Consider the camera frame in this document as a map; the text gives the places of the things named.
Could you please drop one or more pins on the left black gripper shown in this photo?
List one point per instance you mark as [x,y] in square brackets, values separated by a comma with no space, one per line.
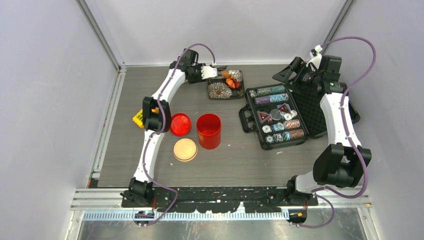
[191,81]

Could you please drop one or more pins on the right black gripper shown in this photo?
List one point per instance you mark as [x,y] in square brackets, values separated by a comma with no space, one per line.
[298,65]

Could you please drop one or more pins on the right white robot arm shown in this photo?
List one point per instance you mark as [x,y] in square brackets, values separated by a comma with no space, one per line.
[344,162]

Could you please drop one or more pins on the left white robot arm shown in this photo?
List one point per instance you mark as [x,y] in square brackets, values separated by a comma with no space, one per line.
[157,119]

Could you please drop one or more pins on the orange fried food top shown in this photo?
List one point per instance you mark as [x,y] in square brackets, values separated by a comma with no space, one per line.
[226,74]

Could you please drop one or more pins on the black floral square plate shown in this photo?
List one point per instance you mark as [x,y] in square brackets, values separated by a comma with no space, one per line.
[218,89]

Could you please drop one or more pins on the black poker chip case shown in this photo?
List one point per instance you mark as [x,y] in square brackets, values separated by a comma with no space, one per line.
[281,117]

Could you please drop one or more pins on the red cylindrical container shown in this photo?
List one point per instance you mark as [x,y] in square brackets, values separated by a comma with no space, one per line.
[208,127]

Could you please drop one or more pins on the red round lid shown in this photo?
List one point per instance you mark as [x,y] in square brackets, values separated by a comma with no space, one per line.
[180,124]

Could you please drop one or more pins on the beige round inner lid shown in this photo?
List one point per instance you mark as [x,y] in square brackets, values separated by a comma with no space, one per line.
[185,149]

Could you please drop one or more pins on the yellow red toy block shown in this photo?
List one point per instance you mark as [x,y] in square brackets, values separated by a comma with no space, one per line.
[138,118]

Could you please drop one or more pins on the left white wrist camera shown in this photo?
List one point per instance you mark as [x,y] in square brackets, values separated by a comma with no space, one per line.
[208,71]

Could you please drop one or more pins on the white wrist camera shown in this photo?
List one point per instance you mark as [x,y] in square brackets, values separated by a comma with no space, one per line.
[315,58]
[208,71]

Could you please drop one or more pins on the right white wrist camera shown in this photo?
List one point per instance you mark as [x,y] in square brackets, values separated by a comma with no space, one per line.
[315,58]

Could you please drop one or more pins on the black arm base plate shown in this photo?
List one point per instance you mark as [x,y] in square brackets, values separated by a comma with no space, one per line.
[258,199]

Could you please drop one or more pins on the aluminium front rail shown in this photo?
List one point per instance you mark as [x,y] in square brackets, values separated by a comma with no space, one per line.
[106,205]

